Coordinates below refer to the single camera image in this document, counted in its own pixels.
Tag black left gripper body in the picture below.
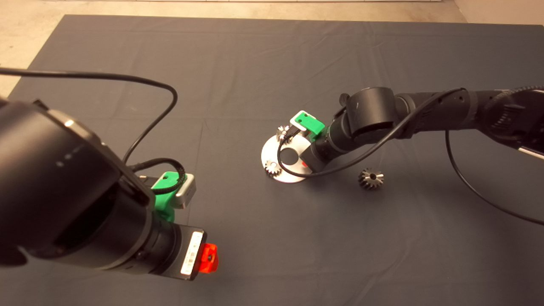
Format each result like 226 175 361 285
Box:
167 222 209 280

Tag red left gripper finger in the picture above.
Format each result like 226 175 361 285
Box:
199 242 219 273

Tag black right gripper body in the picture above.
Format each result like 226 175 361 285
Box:
305 139 340 173

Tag large steel gear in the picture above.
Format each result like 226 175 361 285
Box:
358 167 384 190

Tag round metal plate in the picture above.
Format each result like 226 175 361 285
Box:
261 134 314 184

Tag dark grey table cloth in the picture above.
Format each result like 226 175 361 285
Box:
0 15 544 306

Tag green right camera mount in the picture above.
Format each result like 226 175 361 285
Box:
294 111 327 142

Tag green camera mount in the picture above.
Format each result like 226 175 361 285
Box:
294 111 327 142
152 170 184 221

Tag black right camera cable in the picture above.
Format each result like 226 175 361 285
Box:
277 88 544 226

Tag black camera cable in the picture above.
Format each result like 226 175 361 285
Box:
277 88 544 226
0 67 178 164

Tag silver right camera box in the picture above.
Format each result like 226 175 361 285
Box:
290 111 310 133

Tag silver camera box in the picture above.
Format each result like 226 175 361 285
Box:
172 171 197 209
290 111 310 133

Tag green left camera mount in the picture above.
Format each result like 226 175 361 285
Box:
152 170 184 221

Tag silver left camera box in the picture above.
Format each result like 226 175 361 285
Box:
172 171 197 209

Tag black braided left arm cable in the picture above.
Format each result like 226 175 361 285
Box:
130 157 187 195

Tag black left camera cable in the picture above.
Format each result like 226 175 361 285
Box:
0 67 178 164

